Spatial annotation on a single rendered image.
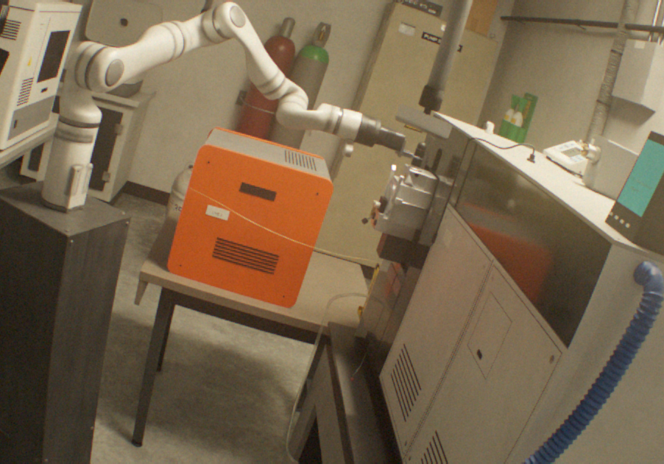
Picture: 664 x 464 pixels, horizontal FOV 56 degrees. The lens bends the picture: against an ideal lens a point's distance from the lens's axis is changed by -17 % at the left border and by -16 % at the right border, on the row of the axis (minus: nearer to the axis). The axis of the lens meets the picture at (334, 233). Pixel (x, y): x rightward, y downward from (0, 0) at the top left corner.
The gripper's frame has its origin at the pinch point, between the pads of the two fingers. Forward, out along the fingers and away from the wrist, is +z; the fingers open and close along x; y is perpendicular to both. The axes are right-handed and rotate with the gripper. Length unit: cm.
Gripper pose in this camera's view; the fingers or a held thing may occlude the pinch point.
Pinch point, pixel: (421, 158)
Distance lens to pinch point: 185.9
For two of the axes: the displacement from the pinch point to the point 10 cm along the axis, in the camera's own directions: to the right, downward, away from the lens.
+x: -0.8, -2.9, 9.5
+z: 9.5, 2.7, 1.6
